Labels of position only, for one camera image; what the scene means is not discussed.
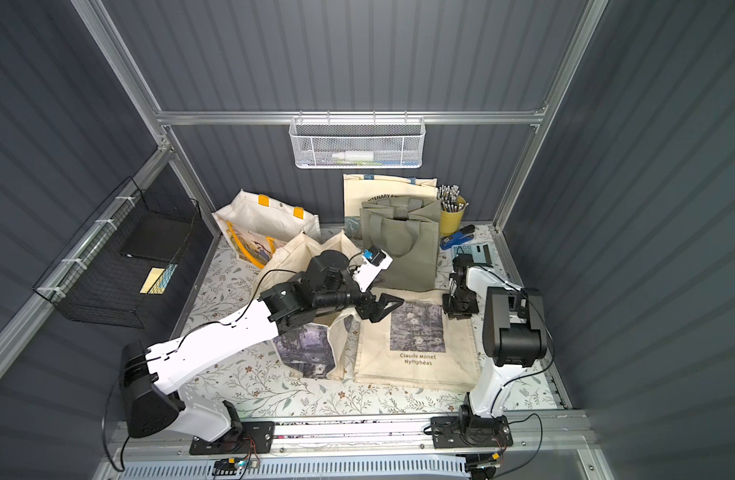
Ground cream canvas bag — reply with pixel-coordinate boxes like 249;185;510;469
252;231;359;380

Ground cream canvas bag painting print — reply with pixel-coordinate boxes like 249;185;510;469
354;289;481;393

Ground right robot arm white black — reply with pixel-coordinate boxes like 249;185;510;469
443;254;549;438

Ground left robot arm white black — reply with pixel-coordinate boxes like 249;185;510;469
119;247;403;441

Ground olive green tote bag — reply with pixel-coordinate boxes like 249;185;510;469
360;196;441;292

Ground cream tote bag black lettering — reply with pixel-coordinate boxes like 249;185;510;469
342;174;437;217

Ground floral table mat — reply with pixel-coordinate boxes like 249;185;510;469
146;225;561;421

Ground light blue calculator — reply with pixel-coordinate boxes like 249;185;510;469
453;242;495;267

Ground blue stapler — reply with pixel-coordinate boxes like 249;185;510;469
439;224;475;251

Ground yellow pen holder cup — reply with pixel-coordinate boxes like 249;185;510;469
437;185;469;237

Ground white bottle in basket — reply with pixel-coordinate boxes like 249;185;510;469
331;151;375;164

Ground small green circuit board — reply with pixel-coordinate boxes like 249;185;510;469
211;457;252;479

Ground yellow sticky note pad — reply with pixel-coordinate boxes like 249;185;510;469
139;268;167;295

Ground black notebook in basket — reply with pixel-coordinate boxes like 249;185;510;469
119;214;191;262

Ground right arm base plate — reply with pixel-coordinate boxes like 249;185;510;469
425;416;513;450

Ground white tote bag yellow handles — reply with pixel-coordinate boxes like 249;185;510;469
212;190;320;268

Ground white wire mesh basket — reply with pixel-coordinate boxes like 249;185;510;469
288;114;427;169

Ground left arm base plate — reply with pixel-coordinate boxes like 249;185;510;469
189;421;276;456

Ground black wire wall basket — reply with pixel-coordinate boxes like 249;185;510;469
33;179;212;329

